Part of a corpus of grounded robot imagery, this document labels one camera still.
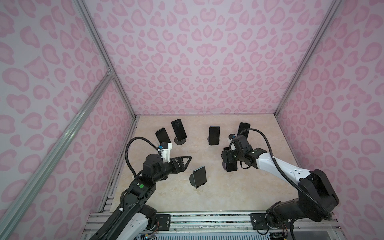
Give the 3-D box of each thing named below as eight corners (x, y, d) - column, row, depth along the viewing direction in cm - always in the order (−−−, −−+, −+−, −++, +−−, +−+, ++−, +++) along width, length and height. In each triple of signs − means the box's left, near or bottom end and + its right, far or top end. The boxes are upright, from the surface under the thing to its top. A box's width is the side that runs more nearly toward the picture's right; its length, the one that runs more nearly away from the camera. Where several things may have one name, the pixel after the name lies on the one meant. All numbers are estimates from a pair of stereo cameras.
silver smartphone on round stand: (178, 144, 105) (176, 130, 93) (174, 135, 110) (171, 121, 98) (186, 141, 106) (185, 127, 95) (181, 132, 111) (179, 118, 100)
